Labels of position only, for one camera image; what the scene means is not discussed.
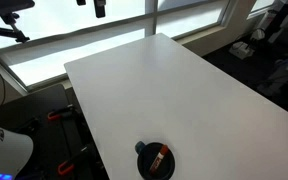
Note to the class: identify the small white floor device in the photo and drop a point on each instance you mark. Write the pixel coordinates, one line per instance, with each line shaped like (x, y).
(241, 50)

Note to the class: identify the black perforated mounting table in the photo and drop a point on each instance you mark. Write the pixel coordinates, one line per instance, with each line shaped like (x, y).
(44, 140)

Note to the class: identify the black white background robot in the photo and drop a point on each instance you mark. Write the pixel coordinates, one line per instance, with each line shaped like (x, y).
(284, 16)

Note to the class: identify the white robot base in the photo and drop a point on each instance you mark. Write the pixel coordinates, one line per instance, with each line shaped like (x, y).
(4, 150)

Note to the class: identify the orange dry-erase marker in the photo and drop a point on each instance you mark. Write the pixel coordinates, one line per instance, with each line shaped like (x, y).
(164, 151)

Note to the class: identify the white window frame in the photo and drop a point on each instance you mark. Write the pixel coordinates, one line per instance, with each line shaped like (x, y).
(150, 20)

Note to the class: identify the grey background machine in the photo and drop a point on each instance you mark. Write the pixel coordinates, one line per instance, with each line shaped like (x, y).
(284, 73)

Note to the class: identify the dark blue ceramic mug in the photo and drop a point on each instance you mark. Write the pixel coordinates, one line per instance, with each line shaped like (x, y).
(144, 164)

